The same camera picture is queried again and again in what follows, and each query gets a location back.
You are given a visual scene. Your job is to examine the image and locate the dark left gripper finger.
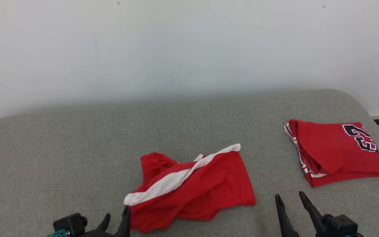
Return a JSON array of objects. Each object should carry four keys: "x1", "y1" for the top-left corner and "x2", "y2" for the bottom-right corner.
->
[
  {"x1": 96, "y1": 213, "x2": 111, "y2": 231},
  {"x1": 114, "y1": 206, "x2": 131, "y2": 237}
]

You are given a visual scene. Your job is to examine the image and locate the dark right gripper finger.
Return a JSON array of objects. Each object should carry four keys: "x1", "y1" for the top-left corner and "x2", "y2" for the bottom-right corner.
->
[
  {"x1": 299, "y1": 191, "x2": 327, "y2": 237},
  {"x1": 275, "y1": 194, "x2": 300, "y2": 237}
]

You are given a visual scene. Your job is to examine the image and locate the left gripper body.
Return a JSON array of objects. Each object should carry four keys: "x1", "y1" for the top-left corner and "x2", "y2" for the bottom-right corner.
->
[{"x1": 48, "y1": 229, "x2": 117, "y2": 237}]

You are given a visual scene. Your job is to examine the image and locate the red jersey with number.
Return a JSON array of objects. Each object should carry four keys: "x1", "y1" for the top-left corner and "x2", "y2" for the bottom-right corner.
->
[{"x1": 284, "y1": 119, "x2": 379, "y2": 188}]

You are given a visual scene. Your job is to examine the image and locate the red shorts with white band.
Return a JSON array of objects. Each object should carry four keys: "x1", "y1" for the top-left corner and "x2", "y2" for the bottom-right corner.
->
[{"x1": 124, "y1": 144, "x2": 256, "y2": 233}]

